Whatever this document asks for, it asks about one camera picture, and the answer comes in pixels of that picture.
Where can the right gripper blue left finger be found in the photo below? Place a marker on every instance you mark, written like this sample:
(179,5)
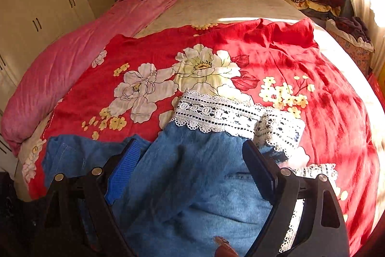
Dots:
(84,178)

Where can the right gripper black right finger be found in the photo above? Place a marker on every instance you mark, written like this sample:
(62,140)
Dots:
(321,230)

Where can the blue denim pants lace hem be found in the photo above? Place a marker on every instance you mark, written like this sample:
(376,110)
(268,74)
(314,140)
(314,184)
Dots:
(192,183)

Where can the right hand red nails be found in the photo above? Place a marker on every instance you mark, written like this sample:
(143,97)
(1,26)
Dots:
(224,249)

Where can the red floral bed blanket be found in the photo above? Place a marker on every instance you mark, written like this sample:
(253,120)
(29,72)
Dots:
(134,85)

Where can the fabric laundry basket with clothes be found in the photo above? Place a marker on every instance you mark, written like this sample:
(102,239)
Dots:
(353,36)

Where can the pink velvet quilt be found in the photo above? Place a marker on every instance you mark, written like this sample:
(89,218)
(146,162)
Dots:
(59,66)

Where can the cream wardrobe with black handles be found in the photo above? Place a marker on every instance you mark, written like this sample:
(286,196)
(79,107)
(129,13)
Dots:
(27,28)

